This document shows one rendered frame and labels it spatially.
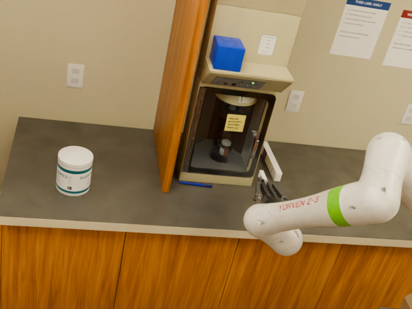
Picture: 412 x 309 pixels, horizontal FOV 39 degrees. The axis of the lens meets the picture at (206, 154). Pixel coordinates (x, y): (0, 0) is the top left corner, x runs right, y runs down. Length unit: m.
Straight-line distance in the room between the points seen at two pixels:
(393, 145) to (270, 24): 0.75
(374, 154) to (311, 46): 1.19
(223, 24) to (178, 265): 0.97
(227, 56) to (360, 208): 0.78
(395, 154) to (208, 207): 0.93
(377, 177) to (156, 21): 1.33
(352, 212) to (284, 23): 0.86
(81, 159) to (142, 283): 0.58
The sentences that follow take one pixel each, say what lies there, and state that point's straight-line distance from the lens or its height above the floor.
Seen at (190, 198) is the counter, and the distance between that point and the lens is 2.35.
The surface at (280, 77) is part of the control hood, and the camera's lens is 2.15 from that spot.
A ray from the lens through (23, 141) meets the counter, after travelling 2.57.
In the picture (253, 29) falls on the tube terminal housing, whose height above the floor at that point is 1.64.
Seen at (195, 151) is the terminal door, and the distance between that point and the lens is 2.35.
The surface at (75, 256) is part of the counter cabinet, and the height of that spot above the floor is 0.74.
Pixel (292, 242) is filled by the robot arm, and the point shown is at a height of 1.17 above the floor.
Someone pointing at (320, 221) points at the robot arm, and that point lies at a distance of 1.67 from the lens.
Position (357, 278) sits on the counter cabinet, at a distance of 2.68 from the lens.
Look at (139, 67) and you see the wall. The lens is 2.64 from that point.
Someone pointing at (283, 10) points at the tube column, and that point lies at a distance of 2.16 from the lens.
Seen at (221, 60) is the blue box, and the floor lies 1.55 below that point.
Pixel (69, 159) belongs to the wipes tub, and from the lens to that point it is 2.21.
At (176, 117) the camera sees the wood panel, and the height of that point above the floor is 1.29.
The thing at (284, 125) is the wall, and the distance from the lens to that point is 2.91.
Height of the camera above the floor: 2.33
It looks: 32 degrees down
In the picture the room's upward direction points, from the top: 13 degrees clockwise
